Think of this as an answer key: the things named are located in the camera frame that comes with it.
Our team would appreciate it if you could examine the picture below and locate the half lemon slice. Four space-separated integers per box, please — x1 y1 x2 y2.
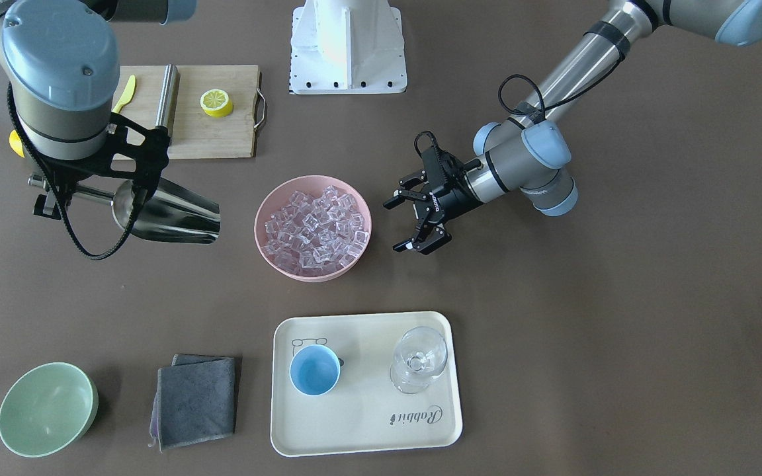
199 89 233 118

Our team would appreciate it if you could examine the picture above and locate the clear wine glass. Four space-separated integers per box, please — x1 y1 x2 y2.
390 326 448 394

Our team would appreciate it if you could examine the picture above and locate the steel muddler black tip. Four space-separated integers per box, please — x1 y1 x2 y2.
155 64 181 136

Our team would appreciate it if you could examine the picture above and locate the cream serving tray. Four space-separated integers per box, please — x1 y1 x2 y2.
271 311 464 457

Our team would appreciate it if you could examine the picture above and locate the pink bowl of ice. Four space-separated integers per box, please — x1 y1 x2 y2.
254 175 372 282

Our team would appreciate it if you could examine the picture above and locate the bamboo cutting board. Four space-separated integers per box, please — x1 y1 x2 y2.
114 64 263 159

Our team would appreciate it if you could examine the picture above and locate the yellow plastic knife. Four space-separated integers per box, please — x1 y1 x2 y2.
112 75 136 114

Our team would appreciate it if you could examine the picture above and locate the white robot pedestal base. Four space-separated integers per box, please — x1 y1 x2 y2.
288 1 408 95

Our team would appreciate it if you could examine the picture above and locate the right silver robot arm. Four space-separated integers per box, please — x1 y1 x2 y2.
0 1 202 228

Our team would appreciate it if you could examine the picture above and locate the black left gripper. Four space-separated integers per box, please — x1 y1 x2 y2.
383 145 483 255

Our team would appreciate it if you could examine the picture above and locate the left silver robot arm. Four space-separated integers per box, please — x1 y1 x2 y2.
384 1 762 255

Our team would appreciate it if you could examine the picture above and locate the stainless steel ice scoop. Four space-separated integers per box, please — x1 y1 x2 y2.
73 178 221 244

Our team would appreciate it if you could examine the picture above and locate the grey folded cloth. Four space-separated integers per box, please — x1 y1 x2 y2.
150 354 236 452

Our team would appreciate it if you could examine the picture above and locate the green bowl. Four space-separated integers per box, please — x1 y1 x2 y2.
0 362 98 458

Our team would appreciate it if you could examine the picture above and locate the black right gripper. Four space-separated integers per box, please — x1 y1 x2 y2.
27 112 169 220

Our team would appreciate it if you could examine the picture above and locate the light blue cup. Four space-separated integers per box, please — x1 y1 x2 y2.
288 344 341 397

